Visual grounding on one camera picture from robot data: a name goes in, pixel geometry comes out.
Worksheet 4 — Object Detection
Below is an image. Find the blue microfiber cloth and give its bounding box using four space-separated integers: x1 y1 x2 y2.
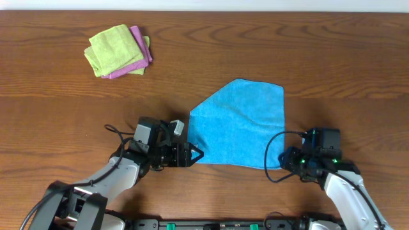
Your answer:
188 79 285 169

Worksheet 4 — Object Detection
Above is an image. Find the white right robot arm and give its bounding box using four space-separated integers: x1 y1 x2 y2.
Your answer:
279 147 392 229

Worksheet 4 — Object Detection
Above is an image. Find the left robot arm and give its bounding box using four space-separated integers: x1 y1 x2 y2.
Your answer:
20 117 204 230

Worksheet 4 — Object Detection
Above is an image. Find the pink folded cloth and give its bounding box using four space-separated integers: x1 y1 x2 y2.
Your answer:
102 26 153 79

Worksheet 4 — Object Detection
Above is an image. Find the green folded cloth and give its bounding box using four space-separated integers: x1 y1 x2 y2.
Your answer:
84 24 139 78

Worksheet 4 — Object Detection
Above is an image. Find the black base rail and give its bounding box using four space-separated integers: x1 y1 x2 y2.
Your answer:
105 218 348 230

